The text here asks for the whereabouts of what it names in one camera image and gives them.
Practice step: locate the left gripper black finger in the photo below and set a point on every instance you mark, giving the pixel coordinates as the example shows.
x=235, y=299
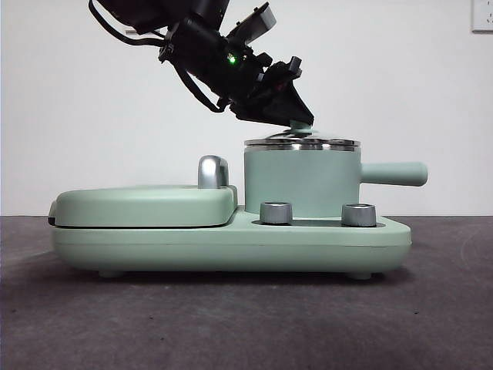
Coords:
x=265, y=113
x=294, y=102

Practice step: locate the glass lid with green knob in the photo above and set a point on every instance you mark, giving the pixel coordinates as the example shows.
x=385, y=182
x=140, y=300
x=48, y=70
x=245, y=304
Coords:
x=304, y=140

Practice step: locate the mint green hinged griddle lid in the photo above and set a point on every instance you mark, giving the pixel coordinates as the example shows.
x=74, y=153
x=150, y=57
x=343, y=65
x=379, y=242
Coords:
x=142, y=204

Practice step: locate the silver control knob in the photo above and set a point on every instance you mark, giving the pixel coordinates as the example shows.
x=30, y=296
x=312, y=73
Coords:
x=275, y=212
x=358, y=215

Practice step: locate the mint green breakfast machine base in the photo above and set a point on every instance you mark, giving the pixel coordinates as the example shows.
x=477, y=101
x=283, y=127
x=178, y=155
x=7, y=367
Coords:
x=231, y=246

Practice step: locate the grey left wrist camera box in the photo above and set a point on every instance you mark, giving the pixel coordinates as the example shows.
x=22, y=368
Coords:
x=258, y=21

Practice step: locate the white wall socket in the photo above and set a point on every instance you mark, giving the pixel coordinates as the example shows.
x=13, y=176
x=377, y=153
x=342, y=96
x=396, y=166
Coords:
x=483, y=15

